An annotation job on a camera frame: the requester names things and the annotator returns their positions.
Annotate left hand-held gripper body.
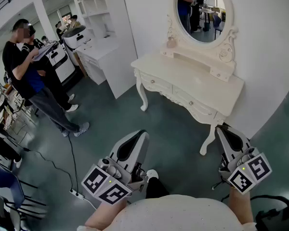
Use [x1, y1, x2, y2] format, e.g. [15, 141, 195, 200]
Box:
[81, 156, 145, 205]

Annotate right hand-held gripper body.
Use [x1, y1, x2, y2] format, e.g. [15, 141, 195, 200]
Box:
[218, 148, 273, 194]

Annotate small pink perfume bottle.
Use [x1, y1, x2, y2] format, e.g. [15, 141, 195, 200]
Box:
[167, 36, 178, 49]

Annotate person's right forearm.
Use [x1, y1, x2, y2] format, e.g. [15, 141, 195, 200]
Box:
[227, 188, 255, 226]

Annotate person's left forearm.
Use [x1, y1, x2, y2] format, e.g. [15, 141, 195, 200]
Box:
[85, 196, 129, 229]

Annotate black shoulder bag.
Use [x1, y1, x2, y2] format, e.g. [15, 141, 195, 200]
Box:
[255, 202, 289, 231]

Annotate white dressing table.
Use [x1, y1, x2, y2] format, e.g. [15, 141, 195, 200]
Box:
[131, 46, 245, 156]

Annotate person's white shoe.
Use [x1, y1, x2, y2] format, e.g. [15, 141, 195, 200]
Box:
[146, 169, 159, 184]

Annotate white power strip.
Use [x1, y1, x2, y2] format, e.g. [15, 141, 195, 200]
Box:
[69, 189, 85, 200]

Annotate person's black trouser leg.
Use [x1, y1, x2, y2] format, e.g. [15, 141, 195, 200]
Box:
[145, 177, 171, 199]

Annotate person's white shirt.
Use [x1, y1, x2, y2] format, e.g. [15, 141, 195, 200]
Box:
[77, 193, 258, 231]

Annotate white drawer desk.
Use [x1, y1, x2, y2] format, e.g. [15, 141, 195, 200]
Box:
[76, 38, 120, 86]

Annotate blue chair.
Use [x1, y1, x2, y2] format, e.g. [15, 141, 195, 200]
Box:
[0, 162, 48, 220]

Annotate white and black robot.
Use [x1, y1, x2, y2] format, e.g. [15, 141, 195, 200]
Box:
[47, 44, 77, 84]
[62, 25, 92, 67]

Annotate grey chair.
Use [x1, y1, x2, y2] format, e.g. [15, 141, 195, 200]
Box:
[0, 192, 24, 231]

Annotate oval white framed mirror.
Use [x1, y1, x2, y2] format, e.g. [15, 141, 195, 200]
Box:
[167, 0, 239, 63]

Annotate white paper sheet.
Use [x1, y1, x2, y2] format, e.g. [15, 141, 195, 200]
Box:
[32, 43, 55, 62]

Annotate cluttered work table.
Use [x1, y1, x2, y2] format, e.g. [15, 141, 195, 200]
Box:
[0, 79, 37, 139]

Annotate white power cable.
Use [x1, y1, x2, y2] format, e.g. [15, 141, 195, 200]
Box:
[82, 197, 97, 211]

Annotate black bag strap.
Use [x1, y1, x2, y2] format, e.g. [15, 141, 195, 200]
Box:
[250, 194, 289, 217]

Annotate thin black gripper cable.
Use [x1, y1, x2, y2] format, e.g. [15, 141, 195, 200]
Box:
[211, 176, 230, 202]

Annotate black floor cable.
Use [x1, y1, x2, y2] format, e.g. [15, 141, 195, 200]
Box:
[67, 133, 79, 190]
[23, 147, 75, 192]

